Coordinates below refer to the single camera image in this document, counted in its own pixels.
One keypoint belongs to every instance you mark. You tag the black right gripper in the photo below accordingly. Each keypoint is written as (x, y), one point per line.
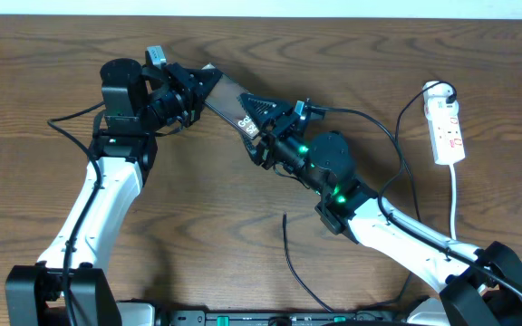
(287, 124)

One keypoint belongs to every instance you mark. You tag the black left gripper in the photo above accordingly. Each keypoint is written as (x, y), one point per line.
(191, 86)

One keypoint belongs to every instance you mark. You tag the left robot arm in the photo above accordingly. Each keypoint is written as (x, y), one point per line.
(68, 283)

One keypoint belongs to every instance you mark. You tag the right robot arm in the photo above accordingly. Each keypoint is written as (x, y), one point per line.
(476, 286)

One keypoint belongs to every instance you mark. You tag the white USB charger adapter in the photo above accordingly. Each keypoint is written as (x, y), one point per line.
(437, 93)

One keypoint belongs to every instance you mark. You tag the white power strip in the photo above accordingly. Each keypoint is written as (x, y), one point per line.
(445, 134)

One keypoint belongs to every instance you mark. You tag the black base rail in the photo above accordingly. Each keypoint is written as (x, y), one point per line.
(200, 318)

